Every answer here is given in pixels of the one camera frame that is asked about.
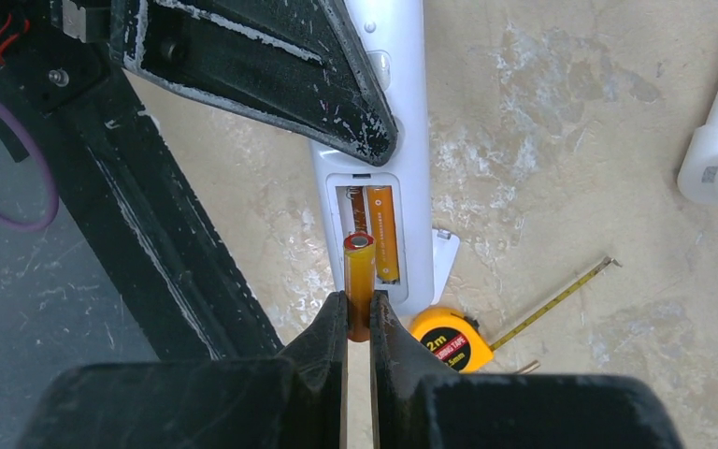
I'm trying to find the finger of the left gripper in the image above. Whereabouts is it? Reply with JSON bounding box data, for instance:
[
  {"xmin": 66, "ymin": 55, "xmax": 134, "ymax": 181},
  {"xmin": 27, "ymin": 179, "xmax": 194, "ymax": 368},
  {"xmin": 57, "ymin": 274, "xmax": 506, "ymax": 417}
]
[{"xmin": 109, "ymin": 0, "xmax": 398, "ymax": 167}]

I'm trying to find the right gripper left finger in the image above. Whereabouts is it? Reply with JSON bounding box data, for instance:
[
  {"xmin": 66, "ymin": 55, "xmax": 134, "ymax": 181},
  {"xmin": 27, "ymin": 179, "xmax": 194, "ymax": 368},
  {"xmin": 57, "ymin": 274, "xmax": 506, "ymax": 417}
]
[{"xmin": 280, "ymin": 292, "xmax": 349, "ymax": 448}]

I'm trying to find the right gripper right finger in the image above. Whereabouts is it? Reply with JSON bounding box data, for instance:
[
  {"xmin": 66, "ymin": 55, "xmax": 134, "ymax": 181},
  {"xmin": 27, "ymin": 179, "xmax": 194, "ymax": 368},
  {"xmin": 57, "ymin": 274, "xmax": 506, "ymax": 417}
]
[{"xmin": 369, "ymin": 293, "xmax": 456, "ymax": 448}]

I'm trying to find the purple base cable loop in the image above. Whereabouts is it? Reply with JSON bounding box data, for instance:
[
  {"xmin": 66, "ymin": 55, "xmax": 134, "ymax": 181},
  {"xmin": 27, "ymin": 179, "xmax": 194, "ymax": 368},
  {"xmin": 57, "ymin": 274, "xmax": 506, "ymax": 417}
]
[{"xmin": 0, "ymin": 74, "xmax": 61, "ymax": 234}]

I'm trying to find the yellow tape measure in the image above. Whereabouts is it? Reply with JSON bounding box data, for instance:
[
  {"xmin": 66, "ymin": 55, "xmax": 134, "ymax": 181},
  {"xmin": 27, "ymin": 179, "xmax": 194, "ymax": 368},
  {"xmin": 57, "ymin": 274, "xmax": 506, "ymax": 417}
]
[{"xmin": 409, "ymin": 256, "xmax": 622, "ymax": 373}]

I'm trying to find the white remote control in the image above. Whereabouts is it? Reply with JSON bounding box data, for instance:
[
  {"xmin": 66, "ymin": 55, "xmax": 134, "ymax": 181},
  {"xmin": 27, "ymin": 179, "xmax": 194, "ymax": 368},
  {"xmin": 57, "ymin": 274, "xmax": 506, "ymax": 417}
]
[{"xmin": 309, "ymin": 1, "xmax": 435, "ymax": 316}]

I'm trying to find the small brown allen key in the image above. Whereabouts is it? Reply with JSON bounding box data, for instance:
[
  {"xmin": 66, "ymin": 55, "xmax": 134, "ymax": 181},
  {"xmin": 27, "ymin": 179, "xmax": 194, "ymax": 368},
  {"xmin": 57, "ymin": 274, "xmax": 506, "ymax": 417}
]
[{"xmin": 515, "ymin": 360, "xmax": 541, "ymax": 375}]

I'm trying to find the white battery cover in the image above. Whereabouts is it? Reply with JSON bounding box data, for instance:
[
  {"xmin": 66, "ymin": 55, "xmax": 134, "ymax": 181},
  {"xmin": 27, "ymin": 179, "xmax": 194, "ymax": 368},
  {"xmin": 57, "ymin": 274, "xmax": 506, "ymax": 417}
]
[{"xmin": 431, "ymin": 228, "xmax": 461, "ymax": 305}]

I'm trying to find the orange AAA battery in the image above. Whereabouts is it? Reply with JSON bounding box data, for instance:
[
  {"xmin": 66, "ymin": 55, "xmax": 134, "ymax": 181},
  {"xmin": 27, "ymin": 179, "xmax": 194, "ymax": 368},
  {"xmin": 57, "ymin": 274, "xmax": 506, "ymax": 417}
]
[
  {"xmin": 365, "ymin": 186, "xmax": 400, "ymax": 283},
  {"xmin": 343, "ymin": 231, "xmax": 376, "ymax": 342}
]

